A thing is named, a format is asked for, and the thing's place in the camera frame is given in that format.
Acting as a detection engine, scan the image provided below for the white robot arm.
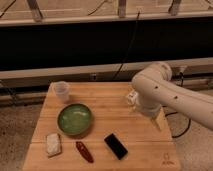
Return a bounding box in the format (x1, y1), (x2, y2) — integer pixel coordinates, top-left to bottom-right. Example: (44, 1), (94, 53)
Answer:
(126, 62), (213, 130)

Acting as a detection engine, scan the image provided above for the black cable on floor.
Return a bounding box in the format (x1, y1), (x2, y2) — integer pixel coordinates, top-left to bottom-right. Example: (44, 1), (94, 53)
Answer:
(164, 71), (192, 139)

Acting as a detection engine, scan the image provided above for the green bowl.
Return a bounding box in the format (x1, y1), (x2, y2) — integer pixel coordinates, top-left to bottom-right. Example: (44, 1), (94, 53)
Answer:
(57, 103), (93, 136)

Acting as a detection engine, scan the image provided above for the black hanging cable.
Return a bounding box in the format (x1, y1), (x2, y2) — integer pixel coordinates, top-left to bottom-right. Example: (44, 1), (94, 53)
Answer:
(111, 11), (141, 81)

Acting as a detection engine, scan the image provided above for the black rectangular block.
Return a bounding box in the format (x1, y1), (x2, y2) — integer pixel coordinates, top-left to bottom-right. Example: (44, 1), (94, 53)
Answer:
(104, 134), (128, 160)

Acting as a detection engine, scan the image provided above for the red chili pepper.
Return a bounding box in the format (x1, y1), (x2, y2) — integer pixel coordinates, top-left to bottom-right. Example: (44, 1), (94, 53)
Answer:
(76, 141), (94, 163)

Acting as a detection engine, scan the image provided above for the wooden board table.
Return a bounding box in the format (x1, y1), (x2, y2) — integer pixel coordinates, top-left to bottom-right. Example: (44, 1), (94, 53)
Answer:
(23, 82), (181, 171)

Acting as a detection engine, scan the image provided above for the clear plastic cup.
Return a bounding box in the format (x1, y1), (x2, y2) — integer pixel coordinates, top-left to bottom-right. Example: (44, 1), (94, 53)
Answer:
(53, 81), (70, 103)

